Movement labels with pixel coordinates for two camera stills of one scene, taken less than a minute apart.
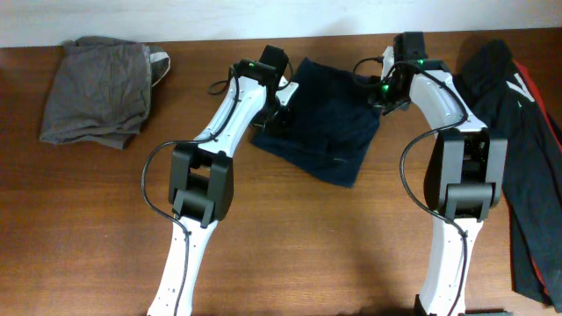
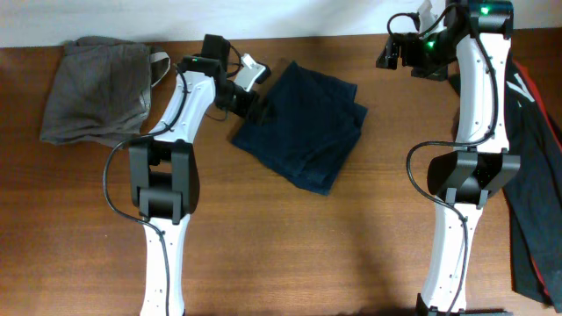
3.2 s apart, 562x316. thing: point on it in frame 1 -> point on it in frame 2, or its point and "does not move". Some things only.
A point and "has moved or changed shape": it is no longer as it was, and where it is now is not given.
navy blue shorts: x=330 y=126 has moved or changed shape
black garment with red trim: x=508 y=100 does not move
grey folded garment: x=100 y=91 does not move
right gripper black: x=375 y=96 -> x=410 y=43
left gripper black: x=259 y=120 -> x=246 y=108
